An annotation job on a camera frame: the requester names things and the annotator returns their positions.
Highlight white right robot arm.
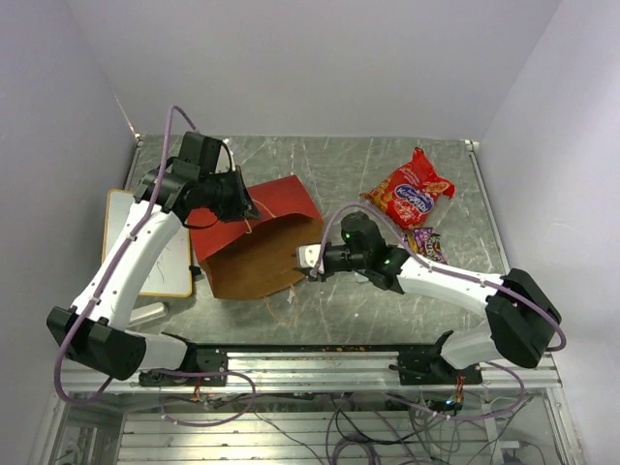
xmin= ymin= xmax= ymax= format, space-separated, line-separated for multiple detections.
xmin=296 ymin=211 xmax=561 ymax=384

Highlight yellow snack sachet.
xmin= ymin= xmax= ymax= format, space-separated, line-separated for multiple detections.
xmin=404 ymin=233 xmax=418 ymax=253

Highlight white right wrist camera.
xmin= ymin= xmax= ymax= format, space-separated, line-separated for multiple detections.
xmin=295 ymin=244 xmax=323 ymax=277

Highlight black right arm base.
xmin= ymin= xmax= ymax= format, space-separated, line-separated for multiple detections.
xmin=388 ymin=352 xmax=482 ymax=386

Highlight aluminium table edge rail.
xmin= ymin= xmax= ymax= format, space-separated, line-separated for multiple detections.
xmin=464 ymin=139 xmax=511 ymax=273

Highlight red cookie snack packet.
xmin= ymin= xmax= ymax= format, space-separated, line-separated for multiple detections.
xmin=359 ymin=147 xmax=456 ymax=232

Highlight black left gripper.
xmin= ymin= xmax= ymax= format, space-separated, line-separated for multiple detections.
xmin=200 ymin=165 xmax=263 ymax=223

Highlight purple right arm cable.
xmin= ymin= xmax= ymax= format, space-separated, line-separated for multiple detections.
xmin=312 ymin=202 xmax=568 ymax=421

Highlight tangled cables under table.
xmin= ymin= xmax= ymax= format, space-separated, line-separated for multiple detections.
xmin=159 ymin=375 xmax=534 ymax=465

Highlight silver whiteboard eraser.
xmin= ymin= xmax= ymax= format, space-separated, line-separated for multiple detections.
xmin=128 ymin=302 xmax=168 ymax=327

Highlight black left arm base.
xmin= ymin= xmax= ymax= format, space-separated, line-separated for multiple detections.
xmin=139 ymin=349 xmax=229 ymax=388

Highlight aluminium front frame rail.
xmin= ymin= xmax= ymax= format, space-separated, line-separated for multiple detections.
xmin=61 ymin=353 xmax=562 ymax=394

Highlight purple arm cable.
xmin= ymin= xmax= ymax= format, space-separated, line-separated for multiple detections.
xmin=52 ymin=105 xmax=200 ymax=406
xmin=312 ymin=202 xmax=568 ymax=421

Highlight light blue snack packet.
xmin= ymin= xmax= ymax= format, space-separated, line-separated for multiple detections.
xmin=354 ymin=271 xmax=369 ymax=283

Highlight small whiteboard yellow frame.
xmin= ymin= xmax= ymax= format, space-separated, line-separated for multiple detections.
xmin=101 ymin=189 xmax=194 ymax=297

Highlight purple candy packet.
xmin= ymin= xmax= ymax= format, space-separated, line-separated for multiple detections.
xmin=409 ymin=228 xmax=448 ymax=264

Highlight red paper bag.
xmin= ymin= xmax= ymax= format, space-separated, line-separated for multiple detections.
xmin=189 ymin=175 xmax=324 ymax=300

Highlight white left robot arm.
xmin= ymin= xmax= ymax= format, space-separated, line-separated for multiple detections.
xmin=46 ymin=132 xmax=260 ymax=385

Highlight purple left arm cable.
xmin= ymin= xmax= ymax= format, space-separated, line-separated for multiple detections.
xmin=52 ymin=105 xmax=200 ymax=406

